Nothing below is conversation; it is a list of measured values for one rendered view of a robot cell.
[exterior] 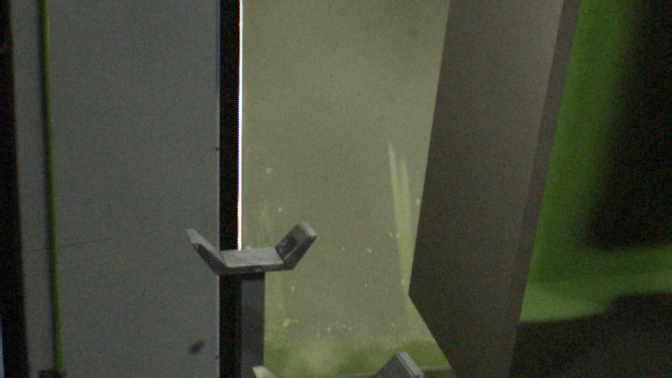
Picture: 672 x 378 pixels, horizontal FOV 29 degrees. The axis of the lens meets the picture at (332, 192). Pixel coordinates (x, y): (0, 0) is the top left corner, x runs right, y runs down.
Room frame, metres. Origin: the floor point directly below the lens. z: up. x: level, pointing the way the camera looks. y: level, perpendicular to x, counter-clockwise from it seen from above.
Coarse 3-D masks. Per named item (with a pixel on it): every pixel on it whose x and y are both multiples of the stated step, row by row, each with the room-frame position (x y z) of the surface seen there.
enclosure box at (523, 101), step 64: (512, 0) 1.77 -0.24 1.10; (576, 0) 1.64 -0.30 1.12; (640, 0) 2.09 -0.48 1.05; (448, 64) 1.97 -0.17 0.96; (512, 64) 1.76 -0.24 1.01; (576, 64) 2.08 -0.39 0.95; (640, 64) 2.12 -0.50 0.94; (448, 128) 1.96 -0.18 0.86; (512, 128) 1.74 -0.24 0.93; (576, 128) 2.11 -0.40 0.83; (640, 128) 2.15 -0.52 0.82; (448, 192) 1.94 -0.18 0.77; (512, 192) 1.73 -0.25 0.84; (576, 192) 2.14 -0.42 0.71; (640, 192) 2.18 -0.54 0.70; (448, 256) 1.93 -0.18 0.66; (512, 256) 1.72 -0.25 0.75; (576, 256) 2.17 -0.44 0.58; (640, 256) 2.22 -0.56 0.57; (448, 320) 1.91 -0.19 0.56; (512, 320) 1.73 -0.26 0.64; (576, 320) 2.06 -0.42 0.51; (640, 320) 2.07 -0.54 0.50
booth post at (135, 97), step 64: (64, 0) 1.09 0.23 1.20; (128, 0) 1.11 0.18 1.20; (192, 0) 1.12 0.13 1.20; (64, 64) 1.09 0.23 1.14; (128, 64) 1.11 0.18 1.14; (192, 64) 1.12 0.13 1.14; (64, 128) 1.09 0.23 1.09; (128, 128) 1.11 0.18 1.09; (192, 128) 1.12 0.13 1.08; (64, 192) 1.09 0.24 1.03; (128, 192) 1.11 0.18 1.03; (192, 192) 1.12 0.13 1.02; (64, 256) 1.09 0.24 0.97; (128, 256) 1.11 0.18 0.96; (192, 256) 1.12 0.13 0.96; (64, 320) 1.09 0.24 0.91; (128, 320) 1.10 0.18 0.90; (192, 320) 1.12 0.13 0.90
